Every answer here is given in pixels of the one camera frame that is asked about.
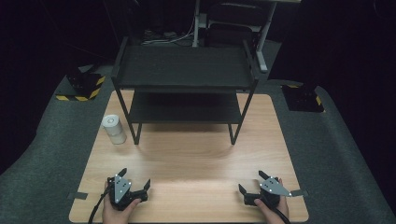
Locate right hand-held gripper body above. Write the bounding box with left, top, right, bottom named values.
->
left=243, top=175, right=293, bottom=209

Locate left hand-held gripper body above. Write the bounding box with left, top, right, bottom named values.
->
left=106, top=174, right=149, bottom=212

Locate person's right hand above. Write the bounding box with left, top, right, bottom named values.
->
left=253, top=177, right=290, bottom=224

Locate person's left hand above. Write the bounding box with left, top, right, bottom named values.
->
left=101, top=181, right=143, bottom=224

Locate white cylindrical container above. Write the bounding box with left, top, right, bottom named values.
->
left=101, top=114, right=128, bottom=146

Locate grey felt mat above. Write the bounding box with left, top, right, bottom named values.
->
left=0, top=39, right=396, bottom=224

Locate black yellow-striped stand base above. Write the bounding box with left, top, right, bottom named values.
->
left=55, top=71, right=107, bottom=103
left=280, top=83, right=326, bottom=114

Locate black two-tier shelf rack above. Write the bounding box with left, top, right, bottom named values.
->
left=110, top=35, right=261, bottom=147

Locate black chair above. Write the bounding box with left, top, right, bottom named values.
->
left=205, top=1, right=266, bottom=49

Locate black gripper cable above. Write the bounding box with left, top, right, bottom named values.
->
left=87, top=186, right=112, bottom=224
left=261, top=195, right=292, bottom=224

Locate white metal desk frame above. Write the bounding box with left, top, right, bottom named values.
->
left=191, top=0, right=303, bottom=74

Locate bundle of floor cables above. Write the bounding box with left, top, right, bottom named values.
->
left=140, top=18, right=196, bottom=47

